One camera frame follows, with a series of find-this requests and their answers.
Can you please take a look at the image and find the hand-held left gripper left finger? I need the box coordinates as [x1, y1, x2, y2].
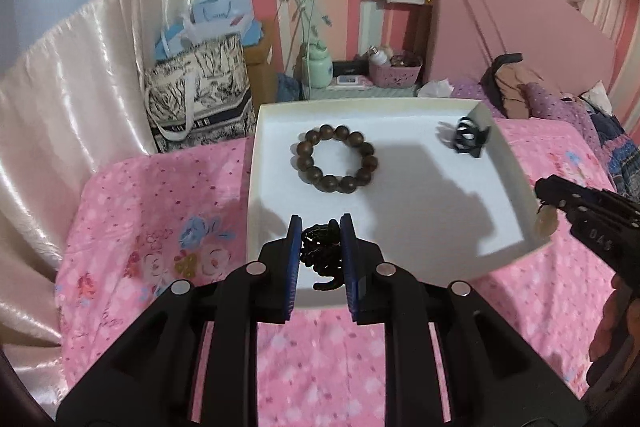
[56, 214, 304, 427]

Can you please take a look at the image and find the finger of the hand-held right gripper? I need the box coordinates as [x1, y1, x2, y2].
[546, 174, 618, 206]
[533, 179, 583, 224]

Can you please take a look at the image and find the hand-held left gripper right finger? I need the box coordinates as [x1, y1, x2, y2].
[339, 213, 588, 427]

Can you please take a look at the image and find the white shallow tray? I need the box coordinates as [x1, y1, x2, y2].
[246, 99, 553, 310]

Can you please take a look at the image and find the person's right hand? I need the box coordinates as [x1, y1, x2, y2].
[587, 277, 640, 388]

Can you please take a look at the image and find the blue patterned cloth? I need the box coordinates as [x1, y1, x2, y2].
[589, 107, 640, 204]

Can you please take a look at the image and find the purple dotted cloth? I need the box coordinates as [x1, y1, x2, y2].
[520, 82, 603, 148]

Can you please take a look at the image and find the white cloth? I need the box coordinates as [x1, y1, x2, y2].
[580, 81, 614, 116]

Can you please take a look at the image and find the black hair claw clip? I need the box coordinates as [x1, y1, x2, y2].
[439, 116, 491, 158]

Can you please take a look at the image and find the brown clothing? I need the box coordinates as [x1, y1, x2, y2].
[494, 64, 543, 118]

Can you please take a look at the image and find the black cloth item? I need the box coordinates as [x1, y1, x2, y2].
[480, 54, 524, 104]

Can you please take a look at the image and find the pink floral blanket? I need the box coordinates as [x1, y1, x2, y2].
[54, 117, 637, 427]

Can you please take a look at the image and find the white tissue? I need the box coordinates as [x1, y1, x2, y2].
[417, 78, 454, 98]

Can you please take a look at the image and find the pink foam board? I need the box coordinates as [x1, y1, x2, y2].
[429, 0, 617, 108]

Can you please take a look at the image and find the pink plastic basket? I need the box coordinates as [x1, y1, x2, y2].
[368, 57, 424, 88]

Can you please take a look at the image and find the cardboard box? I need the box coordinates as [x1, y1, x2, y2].
[244, 22, 279, 108]

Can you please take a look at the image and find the pale green bottle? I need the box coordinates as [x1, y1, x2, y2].
[301, 41, 334, 88]

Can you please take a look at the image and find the black rectangular device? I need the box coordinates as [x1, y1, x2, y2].
[332, 61, 370, 76]

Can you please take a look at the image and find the printed canvas tote bag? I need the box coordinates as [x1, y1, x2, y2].
[144, 34, 258, 154]

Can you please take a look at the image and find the cream satin curtain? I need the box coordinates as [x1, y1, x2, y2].
[0, 0, 197, 350]

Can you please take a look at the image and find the brown wooden bead bracelet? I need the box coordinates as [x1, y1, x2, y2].
[291, 124, 380, 194]

